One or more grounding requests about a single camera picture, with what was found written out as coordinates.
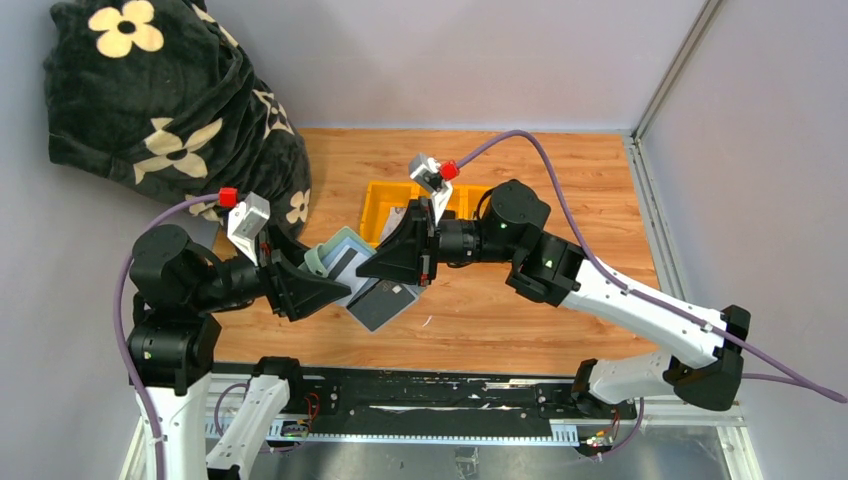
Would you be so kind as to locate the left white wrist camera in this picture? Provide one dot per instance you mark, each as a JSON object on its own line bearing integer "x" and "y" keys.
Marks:
{"x": 244, "y": 223}

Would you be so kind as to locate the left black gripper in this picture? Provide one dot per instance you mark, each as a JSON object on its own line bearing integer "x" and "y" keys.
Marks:
{"x": 272, "y": 273}

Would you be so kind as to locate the yellow three-compartment bin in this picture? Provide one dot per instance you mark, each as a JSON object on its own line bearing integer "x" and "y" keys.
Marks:
{"x": 380, "y": 196}

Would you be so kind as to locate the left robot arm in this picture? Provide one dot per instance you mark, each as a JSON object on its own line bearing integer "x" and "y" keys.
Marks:
{"x": 181, "y": 286}

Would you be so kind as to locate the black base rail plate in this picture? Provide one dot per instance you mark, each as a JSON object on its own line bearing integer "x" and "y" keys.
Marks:
{"x": 434, "y": 404}

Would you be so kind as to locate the aluminium frame rail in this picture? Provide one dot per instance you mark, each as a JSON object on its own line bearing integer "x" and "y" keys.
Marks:
{"x": 657, "y": 230}

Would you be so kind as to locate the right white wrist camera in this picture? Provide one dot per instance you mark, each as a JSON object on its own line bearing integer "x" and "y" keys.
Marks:
{"x": 435, "y": 178}

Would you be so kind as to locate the silver card in bin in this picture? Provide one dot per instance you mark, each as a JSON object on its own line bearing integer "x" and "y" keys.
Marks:
{"x": 394, "y": 218}

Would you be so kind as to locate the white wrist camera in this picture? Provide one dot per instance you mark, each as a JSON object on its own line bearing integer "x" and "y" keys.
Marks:
{"x": 244, "y": 223}
{"x": 435, "y": 178}

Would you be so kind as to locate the black floral plush blanket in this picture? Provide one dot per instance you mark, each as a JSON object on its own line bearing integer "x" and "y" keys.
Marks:
{"x": 159, "y": 97}

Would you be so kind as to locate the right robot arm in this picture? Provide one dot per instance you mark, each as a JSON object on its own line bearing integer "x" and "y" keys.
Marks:
{"x": 699, "y": 355}

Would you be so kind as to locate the dark grey credit card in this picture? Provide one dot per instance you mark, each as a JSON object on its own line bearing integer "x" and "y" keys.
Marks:
{"x": 380, "y": 301}

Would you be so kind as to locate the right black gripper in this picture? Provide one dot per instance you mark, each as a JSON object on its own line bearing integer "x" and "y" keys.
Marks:
{"x": 428, "y": 240}

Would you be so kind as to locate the green card holder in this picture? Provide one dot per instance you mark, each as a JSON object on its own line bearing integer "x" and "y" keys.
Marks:
{"x": 338, "y": 258}

